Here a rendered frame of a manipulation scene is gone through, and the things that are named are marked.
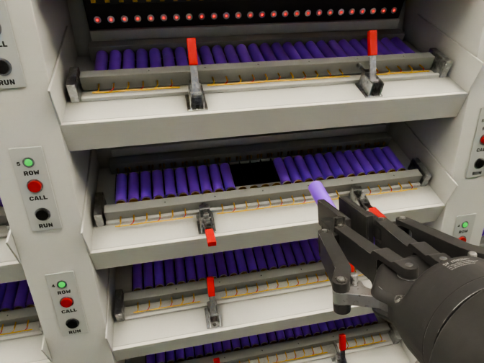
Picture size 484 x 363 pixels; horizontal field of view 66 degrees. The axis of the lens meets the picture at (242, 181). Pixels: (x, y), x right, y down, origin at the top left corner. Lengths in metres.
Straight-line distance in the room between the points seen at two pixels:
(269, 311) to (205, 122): 0.39
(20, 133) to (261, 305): 0.49
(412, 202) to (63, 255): 0.58
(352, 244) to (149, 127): 0.32
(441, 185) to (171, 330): 0.55
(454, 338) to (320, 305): 0.57
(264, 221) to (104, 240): 0.26
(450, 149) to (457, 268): 0.50
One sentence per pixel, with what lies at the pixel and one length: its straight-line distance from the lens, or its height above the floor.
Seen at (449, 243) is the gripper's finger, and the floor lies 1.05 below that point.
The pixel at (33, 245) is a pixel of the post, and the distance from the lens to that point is 0.62.
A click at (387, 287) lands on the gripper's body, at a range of 0.28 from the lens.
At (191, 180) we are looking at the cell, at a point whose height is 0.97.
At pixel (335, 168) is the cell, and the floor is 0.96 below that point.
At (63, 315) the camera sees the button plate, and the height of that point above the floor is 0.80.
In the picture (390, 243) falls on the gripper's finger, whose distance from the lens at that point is 0.36.
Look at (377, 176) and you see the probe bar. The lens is 0.72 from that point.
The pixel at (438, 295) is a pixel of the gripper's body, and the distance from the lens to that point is 0.24.
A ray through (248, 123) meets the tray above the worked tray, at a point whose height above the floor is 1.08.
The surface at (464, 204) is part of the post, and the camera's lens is 0.79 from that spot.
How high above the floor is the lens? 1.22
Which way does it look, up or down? 23 degrees down
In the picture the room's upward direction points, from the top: 2 degrees counter-clockwise
